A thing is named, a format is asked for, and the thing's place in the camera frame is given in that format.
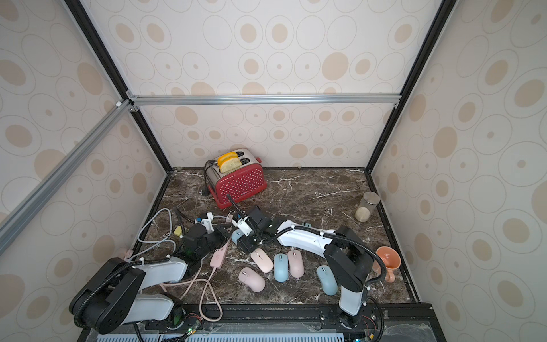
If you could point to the silver back frame bar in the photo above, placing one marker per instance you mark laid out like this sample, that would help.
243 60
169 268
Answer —
267 99

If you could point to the black front rail base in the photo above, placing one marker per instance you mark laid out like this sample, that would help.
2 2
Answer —
283 322

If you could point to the orange ceramic mug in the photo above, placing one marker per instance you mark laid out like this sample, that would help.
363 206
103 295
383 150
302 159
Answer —
392 261

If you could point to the red polka dot toaster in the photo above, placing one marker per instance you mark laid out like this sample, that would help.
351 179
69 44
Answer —
240 184

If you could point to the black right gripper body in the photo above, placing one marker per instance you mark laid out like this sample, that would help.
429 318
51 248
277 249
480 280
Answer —
247 239

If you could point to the blue mouse far right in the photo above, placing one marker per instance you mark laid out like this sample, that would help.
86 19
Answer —
328 282

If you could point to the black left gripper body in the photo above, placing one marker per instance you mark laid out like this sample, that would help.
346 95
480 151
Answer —
213 241

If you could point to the pink power strip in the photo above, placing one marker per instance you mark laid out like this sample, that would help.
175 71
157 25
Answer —
219 256

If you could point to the black corner frame post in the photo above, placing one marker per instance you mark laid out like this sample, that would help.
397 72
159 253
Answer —
78 12

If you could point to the blue mouse near strip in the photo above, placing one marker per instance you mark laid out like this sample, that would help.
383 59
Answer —
236 235

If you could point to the silver frame bar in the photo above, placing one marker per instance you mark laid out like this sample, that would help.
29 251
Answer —
17 220
267 99

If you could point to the glass jar with powder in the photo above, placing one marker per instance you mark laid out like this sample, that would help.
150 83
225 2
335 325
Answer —
368 204

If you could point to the silver left frame bar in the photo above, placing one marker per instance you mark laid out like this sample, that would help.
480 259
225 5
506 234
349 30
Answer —
17 220

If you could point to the black right frame post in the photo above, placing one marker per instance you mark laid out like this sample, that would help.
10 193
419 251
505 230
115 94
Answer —
430 40

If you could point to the blue mouse middle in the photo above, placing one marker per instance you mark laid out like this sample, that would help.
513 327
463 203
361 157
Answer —
281 268

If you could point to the yellow toast slice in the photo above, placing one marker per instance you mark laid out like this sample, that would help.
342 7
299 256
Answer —
228 162

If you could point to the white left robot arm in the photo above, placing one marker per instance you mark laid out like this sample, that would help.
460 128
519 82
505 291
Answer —
113 297

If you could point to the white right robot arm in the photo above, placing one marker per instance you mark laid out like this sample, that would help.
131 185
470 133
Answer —
355 266

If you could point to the pink mouse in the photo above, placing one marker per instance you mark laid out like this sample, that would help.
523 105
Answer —
250 278
262 260
296 267

